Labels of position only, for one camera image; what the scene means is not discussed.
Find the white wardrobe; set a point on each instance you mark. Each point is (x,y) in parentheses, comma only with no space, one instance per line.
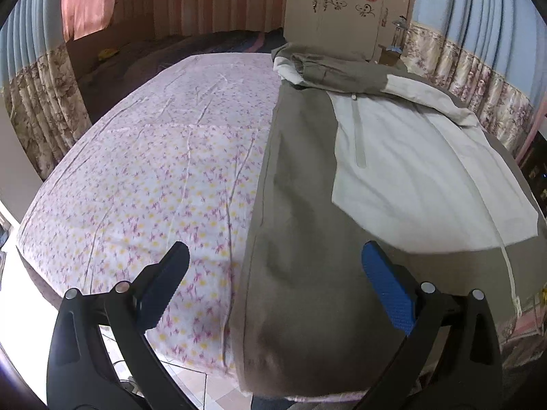
(342,25)

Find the pink floral bed sheet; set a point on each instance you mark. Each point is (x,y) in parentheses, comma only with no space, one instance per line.
(149,179)

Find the wooden nightstand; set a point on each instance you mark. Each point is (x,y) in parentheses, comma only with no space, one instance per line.
(389,57)

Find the dark cabinet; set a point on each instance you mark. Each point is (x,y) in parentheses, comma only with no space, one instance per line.
(534,171)

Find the pink window curtain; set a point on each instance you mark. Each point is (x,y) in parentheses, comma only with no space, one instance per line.
(87,0)

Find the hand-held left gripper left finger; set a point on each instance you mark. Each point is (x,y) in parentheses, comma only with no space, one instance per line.
(164,284)

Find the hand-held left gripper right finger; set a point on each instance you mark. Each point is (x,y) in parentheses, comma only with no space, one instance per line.
(391,292)

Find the bed with striped blanket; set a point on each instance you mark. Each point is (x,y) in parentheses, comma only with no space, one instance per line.
(171,49)

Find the small yellow object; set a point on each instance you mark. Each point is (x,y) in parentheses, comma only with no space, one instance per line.
(108,54)

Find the olive and white jacket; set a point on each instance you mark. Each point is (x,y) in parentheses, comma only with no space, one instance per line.
(299,222)

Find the blue floral curtain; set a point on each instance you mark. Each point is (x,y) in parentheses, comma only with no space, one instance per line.
(38,94)
(478,51)

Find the white panel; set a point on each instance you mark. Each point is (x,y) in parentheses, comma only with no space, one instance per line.
(17,171)

